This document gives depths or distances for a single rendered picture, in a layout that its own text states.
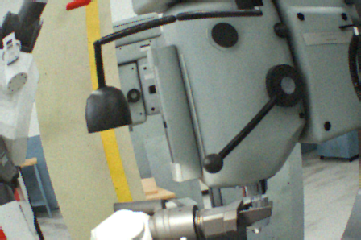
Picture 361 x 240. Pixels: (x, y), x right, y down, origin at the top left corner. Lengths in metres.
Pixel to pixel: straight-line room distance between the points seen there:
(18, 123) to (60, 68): 1.54
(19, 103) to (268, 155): 0.55
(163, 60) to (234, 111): 0.14
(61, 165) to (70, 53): 0.47
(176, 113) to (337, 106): 0.30
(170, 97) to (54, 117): 1.74
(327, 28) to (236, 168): 0.32
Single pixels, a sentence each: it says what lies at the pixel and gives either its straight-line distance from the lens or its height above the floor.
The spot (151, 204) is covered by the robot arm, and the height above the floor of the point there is 1.30.
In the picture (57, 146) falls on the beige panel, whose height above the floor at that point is 1.34.
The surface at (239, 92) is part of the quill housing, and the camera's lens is 1.15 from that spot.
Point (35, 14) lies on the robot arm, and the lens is 1.59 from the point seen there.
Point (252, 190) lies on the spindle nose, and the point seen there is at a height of 1.29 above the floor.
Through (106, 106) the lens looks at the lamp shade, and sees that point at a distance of 1.08.
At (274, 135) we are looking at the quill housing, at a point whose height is 1.38.
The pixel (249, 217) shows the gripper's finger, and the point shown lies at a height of 1.24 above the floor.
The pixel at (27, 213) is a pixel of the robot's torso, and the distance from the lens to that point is 1.75.
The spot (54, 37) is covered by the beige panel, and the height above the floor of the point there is 1.82.
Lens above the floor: 1.50
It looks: 3 degrees down
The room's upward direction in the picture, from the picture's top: 12 degrees counter-clockwise
